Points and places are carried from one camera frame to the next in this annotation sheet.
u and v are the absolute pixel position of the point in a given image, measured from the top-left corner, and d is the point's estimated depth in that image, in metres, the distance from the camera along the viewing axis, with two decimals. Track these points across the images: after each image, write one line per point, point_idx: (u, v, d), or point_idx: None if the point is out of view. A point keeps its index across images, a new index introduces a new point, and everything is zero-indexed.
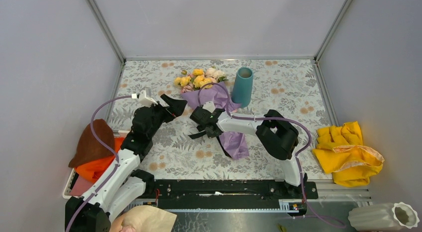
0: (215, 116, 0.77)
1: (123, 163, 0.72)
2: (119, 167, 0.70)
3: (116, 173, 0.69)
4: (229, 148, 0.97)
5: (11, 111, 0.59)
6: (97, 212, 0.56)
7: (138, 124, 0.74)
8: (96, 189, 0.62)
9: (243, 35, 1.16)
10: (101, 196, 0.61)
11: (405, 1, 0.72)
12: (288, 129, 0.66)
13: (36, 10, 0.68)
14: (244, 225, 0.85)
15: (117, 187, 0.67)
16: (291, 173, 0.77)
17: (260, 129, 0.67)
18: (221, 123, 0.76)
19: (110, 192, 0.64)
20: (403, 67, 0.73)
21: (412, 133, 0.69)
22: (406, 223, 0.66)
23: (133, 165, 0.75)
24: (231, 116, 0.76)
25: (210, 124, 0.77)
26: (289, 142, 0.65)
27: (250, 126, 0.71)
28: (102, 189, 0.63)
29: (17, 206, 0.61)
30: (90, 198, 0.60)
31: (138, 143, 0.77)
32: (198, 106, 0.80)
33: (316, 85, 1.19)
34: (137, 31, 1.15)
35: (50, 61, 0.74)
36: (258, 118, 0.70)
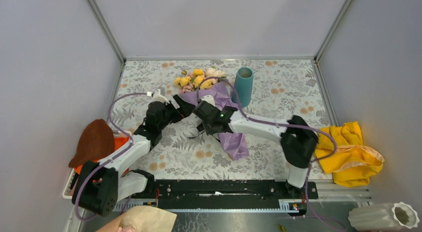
0: (226, 115, 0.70)
1: (136, 143, 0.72)
2: (133, 145, 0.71)
3: (131, 148, 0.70)
4: (229, 148, 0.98)
5: (11, 112, 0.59)
6: (112, 176, 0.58)
7: (151, 115, 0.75)
8: (113, 158, 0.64)
9: (243, 35, 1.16)
10: (117, 164, 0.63)
11: (405, 1, 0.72)
12: (310, 137, 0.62)
13: (36, 10, 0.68)
14: (244, 225, 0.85)
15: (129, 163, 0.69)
16: (297, 175, 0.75)
17: (284, 136, 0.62)
18: (234, 124, 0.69)
19: (124, 164, 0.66)
20: (403, 67, 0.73)
21: (412, 133, 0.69)
22: (406, 223, 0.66)
23: (144, 149, 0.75)
24: (248, 118, 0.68)
25: (220, 124, 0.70)
26: (310, 150, 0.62)
27: (271, 132, 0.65)
28: (118, 159, 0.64)
29: (17, 206, 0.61)
30: (106, 163, 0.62)
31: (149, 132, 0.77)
32: (204, 101, 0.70)
33: (316, 85, 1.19)
34: (137, 31, 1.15)
35: (50, 61, 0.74)
36: (281, 124, 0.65)
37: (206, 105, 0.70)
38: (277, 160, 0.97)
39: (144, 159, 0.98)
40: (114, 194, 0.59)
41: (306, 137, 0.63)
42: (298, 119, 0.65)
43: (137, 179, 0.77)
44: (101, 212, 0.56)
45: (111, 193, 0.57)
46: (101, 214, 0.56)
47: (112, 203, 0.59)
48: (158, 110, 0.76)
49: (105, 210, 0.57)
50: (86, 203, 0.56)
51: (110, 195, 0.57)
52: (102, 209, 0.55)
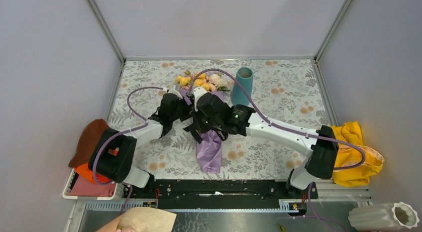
0: (241, 116, 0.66)
1: (151, 125, 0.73)
2: (149, 125, 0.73)
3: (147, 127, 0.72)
4: (201, 159, 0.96)
5: (11, 112, 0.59)
6: (131, 143, 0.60)
7: (165, 103, 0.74)
8: (132, 128, 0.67)
9: (243, 35, 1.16)
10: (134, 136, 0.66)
11: (405, 1, 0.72)
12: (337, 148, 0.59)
13: (36, 10, 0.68)
14: (244, 225, 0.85)
15: (143, 141, 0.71)
16: (305, 179, 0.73)
17: (316, 150, 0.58)
18: (254, 129, 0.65)
19: (140, 139, 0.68)
20: (403, 67, 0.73)
21: (412, 133, 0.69)
22: (406, 223, 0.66)
23: (157, 133, 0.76)
24: (270, 124, 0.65)
25: (233, 125, 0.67)
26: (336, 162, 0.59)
27: (299, 142, 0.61)
28: (136, 131, 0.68)
29: (17, 206, 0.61)
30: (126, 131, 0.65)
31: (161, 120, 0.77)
32: (214, 96, 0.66)
33: (316, 85, 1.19)
34: (137, 31, 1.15)
35: (49, 61, 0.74)
36: (311, 135, 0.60)
37: (215, 100, 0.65)
38: (276, 160, 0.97)
39: (144, 159, 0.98)
40: (128, 163, 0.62)
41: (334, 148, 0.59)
42: (328, 130, 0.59)
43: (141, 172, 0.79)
44: (116, 177, 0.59)
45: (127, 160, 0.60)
46: (115, 179, 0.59)
47: (125, 171, 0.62)
48: (173, 99, 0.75)
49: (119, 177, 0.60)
50: (102, 169, 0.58)
51: (126, 162, 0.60)
52: (118, 174, 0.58)
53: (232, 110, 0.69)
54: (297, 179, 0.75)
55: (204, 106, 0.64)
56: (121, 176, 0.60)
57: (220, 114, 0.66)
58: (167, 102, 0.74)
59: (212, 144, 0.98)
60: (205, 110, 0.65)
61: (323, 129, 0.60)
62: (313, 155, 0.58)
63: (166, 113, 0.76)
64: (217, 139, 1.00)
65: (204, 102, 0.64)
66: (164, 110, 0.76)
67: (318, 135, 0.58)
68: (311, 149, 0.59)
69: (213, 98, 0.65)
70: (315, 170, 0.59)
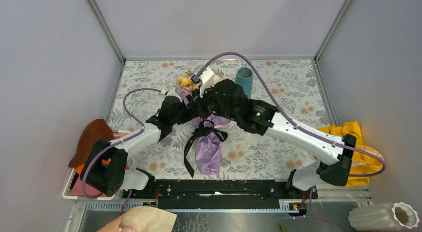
0: (263, 115, 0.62)
1: (147, 131, 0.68)
2: (144, 133, 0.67)
3: (142, 135, 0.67)
4: (199, 161, 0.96)
5: (11, 112, 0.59)
6: (121, 158, 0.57)
7: (165, 106, 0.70)
8: (124, 139, 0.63)
9: (243, 35, 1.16)
10: (127, 147, 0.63)
11: (405, 1, 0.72)
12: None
13: (36, 10, 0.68)
14: (244, 225, 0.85)
15: (138, 148, 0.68)
16: (304, 178, 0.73)
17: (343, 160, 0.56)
18: (277, 130, 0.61)
19: (134, 147, 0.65)
20: (403, 67, 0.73)
21: (412, 133, 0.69)
22: (406, 223, 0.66)
23: (153, 138, 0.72)
24: (295, 127, 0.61)
25: (252, 123, 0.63)
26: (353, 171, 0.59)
27: (325, 150, 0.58)
28: (128, 142, 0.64)
29: (17, 205, 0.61)
30: (118, 144, 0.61)
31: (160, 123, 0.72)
32: (238, 87, 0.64)
33: (316, 85, 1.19)
34: (137, 31, 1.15)
35: (49, 61, 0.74)
36: (339, 144, 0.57)
37: (239, 92, 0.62)
38: (277, 160, 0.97)
39: (144, 159, 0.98)
40: (121, 175, 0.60)
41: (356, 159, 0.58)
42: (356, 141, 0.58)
43: (140, 174, 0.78)
44: (106, 191, 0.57)
45: (118, 174, 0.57)
46: (106, 193, 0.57)
47: (118, 183, 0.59)
48: (174, 101, 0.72)
49: (110, 190, 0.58)
50: (93, 181, 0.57)
51: (117, 176, 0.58)
52: (108, 188, 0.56)
53: (252, 107, 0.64)
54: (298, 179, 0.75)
55: (226, 97, 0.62)
56: (111, 190, 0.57)
57: (239, 108, 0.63)
58: (169, 103, 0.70)
59: (211, 146, 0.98)
60: (223, 101, 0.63)
61: (349, 139, 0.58)
62: (338, 165, 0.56)
63: (166, 115, 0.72)
64: (216, 141, 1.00)
65: (228, 94, 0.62)
66: (164, 112, 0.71)
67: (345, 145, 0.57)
68: (337, 159, 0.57)
69: (236, 90, 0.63)
70: (333, 176, 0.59)
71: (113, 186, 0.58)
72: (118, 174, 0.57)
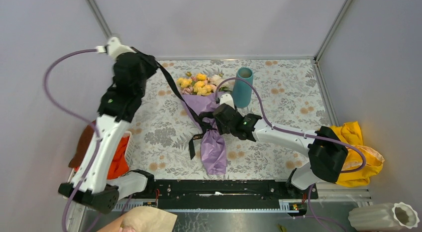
0: (249, 123, 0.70)
1: (105, 136, 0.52)
2: (103, 139, 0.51)
3: (100, 150, 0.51)
4: (206, 161, 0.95)
5: (10, 114, 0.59)
6: (92, 201, 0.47)
7: (120, 73, 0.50)
8: (82, 175, 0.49)
9: (243, 36, 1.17)
10: (92, 182, 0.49)
11: (405, 1, 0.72)
12: (339, 150, 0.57)
13: (36, 11, 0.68)
14: (244, 225, 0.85)
15: (108, 163, 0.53)
16: (303, 179, 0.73)
17: (313, 148, 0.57)
18: (258, 133, 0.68)
19: (102, 172, 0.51)
20: (402, 67, 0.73)
21: (412, 132, 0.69)
22: (406, 223, 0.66)
23: (121, 132, 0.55)
24: (272, 127, 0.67)
25: (243, 131, 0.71)
26: (339, 164, 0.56)
27: (298, 142, 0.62)
28: (90, 173, 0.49)
29: (18, 205, 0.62)
30: (79, 185, 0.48)
31: (122, 99, 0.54)
32: (226, 105, 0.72)
33: (316, 85, 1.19)
34: (137, 31, 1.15)
35: (50, 60, 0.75)
36: (309, 135, 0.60)
37: (228, 110, 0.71)
38: (277, 160, 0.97)
39: (144, 159, 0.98)
40: (109, 195, 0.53)
41: (335, 149, 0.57)
42: (328, 131, 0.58)
43: (138, 178, 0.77)
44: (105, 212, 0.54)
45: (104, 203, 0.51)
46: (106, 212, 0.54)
47: (112, 201, 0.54)
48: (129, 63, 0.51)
49: (108, 209, 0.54)
50: None
51: (105, 202, 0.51)
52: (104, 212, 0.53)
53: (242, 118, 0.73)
54: (298, 179, 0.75)
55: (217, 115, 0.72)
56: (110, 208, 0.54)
57: (233, 122, 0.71)
58: (123, 67, 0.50)
59: (216, 145, 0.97)
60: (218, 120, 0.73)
61: (321, 130, 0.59)
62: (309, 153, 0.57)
63: (125, 84, 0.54)
64: (221, 140, 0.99)
65: (217, 111, 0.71)
66: (121, 82, 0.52)
67: (316, 135, 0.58)
68: (307, 147, 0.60)
69: (225, 108, 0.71)
70: (319, 169, 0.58)
71: (110, 204, 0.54)
72: (105, 199, 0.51)
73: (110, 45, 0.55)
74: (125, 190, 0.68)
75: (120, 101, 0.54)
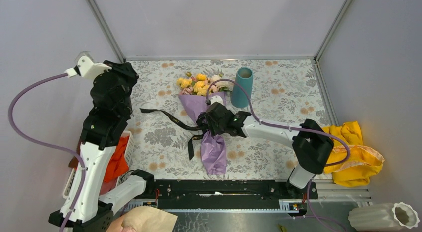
0: (239, 120, 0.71)
1: (91, 165, 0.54)
2: (89, 168, 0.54)
3: (86, 179, 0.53)
4: (206, 161, 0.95)
5: (11, 114, 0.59)
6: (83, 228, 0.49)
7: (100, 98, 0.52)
8: (71, 205, 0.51)
9: (243, 35, 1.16)
10: (80, 212, 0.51)
11: (405, 1, 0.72)
12: (324, 141, 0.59)
13: (36, 11, 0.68)
14: (244, 225, 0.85)
15: (97, 189, 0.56)
16: (301, 177, 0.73)
17: (297, 140, 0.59)
18: (247, 128, 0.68)
19: (91, 199, 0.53)
20: (403, 67, 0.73)
21: (412, 132, 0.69)
22: (406, 223, 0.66)
23: (107, 158, 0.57)
24: (260, 122, 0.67)
25: (233, 128, 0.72)
26: (324, 155, 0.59)
27: (283, 135, 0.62)
28: (79, 202, 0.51)
29: (18, 205, 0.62)
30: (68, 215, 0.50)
31: (104, 122, 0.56)
32: (219, 103, 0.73)
33: (316, 85, 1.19)
34: (136, 32, 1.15)
35: (50, 61, 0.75)
36: (294, 128, 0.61)
37: (220, 109, 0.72)
38: (277, 160, 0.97)
39: (144, 159, 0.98)
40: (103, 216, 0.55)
41: (320, 141, 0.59)
42: (312, 123, 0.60)
43: (136, 183, 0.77)
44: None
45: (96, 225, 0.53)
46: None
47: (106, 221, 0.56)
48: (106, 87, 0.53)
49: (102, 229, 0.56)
50: None
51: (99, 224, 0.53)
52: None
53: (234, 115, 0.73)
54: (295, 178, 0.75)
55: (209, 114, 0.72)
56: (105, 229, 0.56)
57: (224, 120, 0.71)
58: (102, 93, 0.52)
59: (216, 145, 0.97)
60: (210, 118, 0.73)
61: (305, 122, 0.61)
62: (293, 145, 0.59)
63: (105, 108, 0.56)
64: (221, 140, 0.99)
65: (209, 110, 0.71)
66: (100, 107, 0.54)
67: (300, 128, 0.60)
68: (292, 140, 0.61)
69: (217, 107, 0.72)
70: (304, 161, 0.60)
71: (104, 225, 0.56)
72: (97, 224, 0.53)
73: (81, 65, 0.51)
74: (121, 201, 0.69)
75: (101, 125, 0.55)
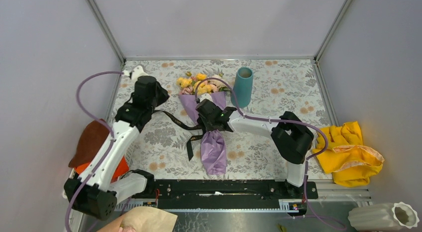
0: (226, 115, 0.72)
1: (118, 137, 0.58)
2: (116, 140, 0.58)
3: (112, 150, 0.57)
4: (206, 161, 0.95)
5: (11, 114, 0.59)
6: (98, 194, 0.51)
7: (141, 87, 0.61)
8: (93, 170, 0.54)
9: (243, 35, 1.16)
10: (99, 177, 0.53)
11: (405, 1, 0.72)
12: (303, 133, 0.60)
13: (36, 12, 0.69)
14: (244, 225, 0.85)
15: (115, 165, 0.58)
16: (294, 173, 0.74)
17: (275, 131, 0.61)
18: (231, 122, 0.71)
19: (108, 172, 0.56)
20: (403, 67, 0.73)
21: (412, 132, 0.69)
22: (406, 223, 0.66)
23: (131, 139, 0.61)
24: (244, 116, 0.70)
25: (221, 123, 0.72)
26: (304, 146, 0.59)
27: (264, 127, 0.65)
28: (99, 169, 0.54)
29: (19, 205, 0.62)
30: (87, 179, 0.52)
31: (136, 109, 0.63)
32: (207, 99, 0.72)
33: (316, 85, 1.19)
34: (136, 32, 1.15)
35: (50, 61, 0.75)
36: (273, 119, 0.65)
37: (208, 104, 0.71)
38: (277, 160, 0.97)
39: (144, 159, 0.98)
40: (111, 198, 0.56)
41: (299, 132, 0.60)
42: (290, 115, 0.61)
43: (136, 180, 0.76)
44: (101, 218, 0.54)
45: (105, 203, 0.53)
46: (101, 218, 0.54)
47: (111, 206, 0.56)
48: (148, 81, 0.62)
49: (104, 215, 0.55)
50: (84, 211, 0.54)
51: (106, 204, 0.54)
52: (101, 216, 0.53)
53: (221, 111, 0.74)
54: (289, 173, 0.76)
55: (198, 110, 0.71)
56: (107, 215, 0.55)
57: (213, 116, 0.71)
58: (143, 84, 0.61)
59: (216, 145, 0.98)
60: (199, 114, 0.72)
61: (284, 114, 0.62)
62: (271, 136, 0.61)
63: (141, 100, 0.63)
64: (221, 140, 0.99)
65: (198, 105, 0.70)
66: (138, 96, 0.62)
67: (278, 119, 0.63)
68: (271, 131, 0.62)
69: (205, 103, 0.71)
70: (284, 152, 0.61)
71: (107, 211, 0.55)
72: (106, 201, 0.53)
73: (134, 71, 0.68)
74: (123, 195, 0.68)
75: (134, 111, 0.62)
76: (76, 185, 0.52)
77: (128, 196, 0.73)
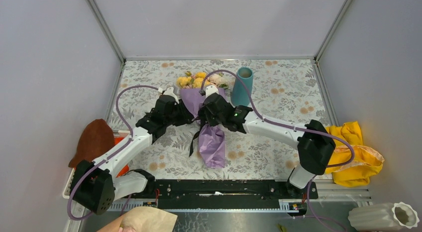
0: (240, 115, 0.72)
1: (136, 139, 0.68)
2: (133, 140, 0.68)
3: (128, 146, 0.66)
4: (204, 153, 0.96)
5: (10, 114, 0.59)
6: (105, 179, 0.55)
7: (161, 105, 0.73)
8: (107, 157, 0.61)
9: (243, 36, 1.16)
10: (111, 166, 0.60)
11: (404, 1, 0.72)
12: (327, 143, 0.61)
13: (36, 11, 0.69)
14: (244, 225, 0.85)
15: (126, 160, 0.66)
16: (302, 177, 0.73)
17: (302, 141, 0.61)
18: (249, 125, 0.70)
19: (119, 165, 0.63)
20: (402, 67, 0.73)
21: (412, 132, 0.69)
22: (406, 223, 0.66)
23: (145, 143, 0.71)
24: (263, 120, 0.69)
25: (233, 123, 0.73)
26: (326, 157, 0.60)
27: (287, 135, 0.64)
28: (114, 159, 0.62)
29: (18, 204, 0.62)
30: (101, 164, 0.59)
31: (155, 123, 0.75)
32: (219, 95, 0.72)
33: (316, 85, 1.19)
34: (136, 31, 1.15)
35: (49, 60, 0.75)
36: (299, 128, 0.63)
37: (220, 100, 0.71)
38: (276, 160, 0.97)
39: (144, 159, 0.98)
40: (110, 193, 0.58)
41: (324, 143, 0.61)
42: (317, 124, 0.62)
43: (137, 179, 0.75)
44: (95, 210, 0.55)
45: (106, 193, 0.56)
46: (95, 211, 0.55)
47: (107, 201, 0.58)
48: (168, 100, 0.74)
49: (99, 209, 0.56)
50: (82, 200, 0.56)
51: (106, 195, 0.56)
52: (97, 207, 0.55)
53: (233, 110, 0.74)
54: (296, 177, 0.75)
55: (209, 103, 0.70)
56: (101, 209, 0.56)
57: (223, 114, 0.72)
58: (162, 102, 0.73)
59: (215, 137, 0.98)
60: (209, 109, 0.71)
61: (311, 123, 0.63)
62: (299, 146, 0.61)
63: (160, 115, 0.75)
64: (220, 133, 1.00)
65: (209, 101, 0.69)
66: (159, 111, 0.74)
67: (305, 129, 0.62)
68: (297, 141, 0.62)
69: (218, 98, 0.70)
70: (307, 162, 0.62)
71: (102, 205, 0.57)
72: (107, 191, 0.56)
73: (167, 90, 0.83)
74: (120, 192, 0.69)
75: (153, 124, 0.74)
76: (88, 168, 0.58)
77: (127, 193, 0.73)
